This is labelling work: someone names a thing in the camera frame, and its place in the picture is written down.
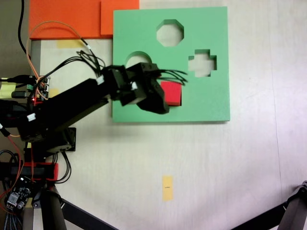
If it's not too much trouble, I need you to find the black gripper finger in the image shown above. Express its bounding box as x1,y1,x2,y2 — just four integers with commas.
151,71,164,82
138,81,170,115

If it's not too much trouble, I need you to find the red square block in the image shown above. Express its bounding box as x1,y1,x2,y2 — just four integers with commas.
160,80,182,107

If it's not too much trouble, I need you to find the green shape sorter board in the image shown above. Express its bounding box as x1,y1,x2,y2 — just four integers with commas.
111,6,231,124

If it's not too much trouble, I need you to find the yellow tape strip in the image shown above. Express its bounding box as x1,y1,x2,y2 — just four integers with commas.
162,175,174,201
57,39,84,49

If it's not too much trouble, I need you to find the large orange foam slab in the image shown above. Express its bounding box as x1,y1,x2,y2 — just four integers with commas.
28,0,113,40

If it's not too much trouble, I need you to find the circuit board with connectors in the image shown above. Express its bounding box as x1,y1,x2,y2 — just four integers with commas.
28,75,51,100

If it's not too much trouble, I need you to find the silver black usb plug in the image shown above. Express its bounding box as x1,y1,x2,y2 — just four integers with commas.
11,90,31,99

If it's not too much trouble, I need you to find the red table clamp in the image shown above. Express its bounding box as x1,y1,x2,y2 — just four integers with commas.
23,162,59,182

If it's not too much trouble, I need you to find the yellow sticky note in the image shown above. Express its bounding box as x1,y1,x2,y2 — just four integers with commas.
0,81,16,98

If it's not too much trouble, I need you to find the grey tripod leg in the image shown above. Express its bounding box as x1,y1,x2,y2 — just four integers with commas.
275,181,307,230

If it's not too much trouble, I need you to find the black gripper motor cable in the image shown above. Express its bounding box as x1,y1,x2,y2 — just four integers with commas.
157,69,189,86

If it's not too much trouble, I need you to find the black servo cable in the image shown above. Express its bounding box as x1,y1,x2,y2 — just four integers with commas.
47,49,106,79

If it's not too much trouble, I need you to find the orange cable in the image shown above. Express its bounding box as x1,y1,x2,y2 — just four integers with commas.
25,21,91,81

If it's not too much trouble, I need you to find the black base cable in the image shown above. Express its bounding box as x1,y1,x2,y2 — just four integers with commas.
54,152,72,184

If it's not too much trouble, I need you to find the black usb cable plug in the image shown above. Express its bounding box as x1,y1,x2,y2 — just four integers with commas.
0,75,33,84

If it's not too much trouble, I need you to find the black power cable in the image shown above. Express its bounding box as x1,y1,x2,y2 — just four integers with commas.
18,0,28,55

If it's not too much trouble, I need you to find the thin red wire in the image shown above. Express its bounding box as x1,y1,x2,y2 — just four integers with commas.
0,130,24,207

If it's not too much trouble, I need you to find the braided grey cable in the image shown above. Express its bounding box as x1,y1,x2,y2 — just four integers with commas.
3,212,22,230

